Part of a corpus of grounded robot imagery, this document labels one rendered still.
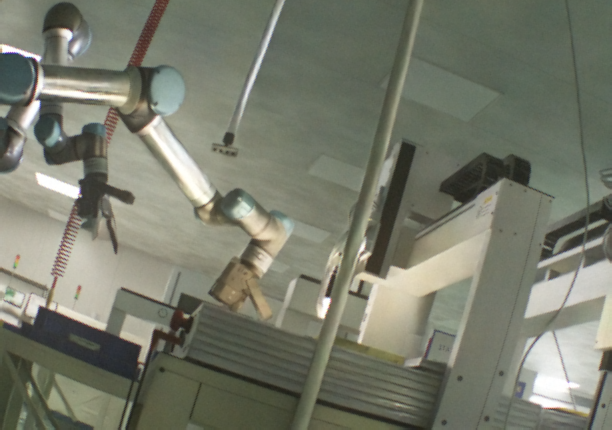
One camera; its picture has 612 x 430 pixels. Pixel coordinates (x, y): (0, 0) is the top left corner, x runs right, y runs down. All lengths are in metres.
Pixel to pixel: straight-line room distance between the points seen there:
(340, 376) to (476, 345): 0.24
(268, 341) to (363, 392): 0.18
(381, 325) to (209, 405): 0.93
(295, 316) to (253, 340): 2.60
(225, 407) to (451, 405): 0.38
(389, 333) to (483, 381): 0.77
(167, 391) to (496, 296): 0.58
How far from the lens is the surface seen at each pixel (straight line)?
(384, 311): 2.37
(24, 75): 2.06
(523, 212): 1.71
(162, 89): 2.23
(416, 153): 2.22
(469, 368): 1.63
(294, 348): 1.59
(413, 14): 1.69
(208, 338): 1.57
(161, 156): 2.44
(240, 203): 2.39
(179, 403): 1.51
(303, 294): 4.15
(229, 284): 2.42
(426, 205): 2.20
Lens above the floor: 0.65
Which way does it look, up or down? 15 degrees up
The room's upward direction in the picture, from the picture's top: 18 degrees clockwise
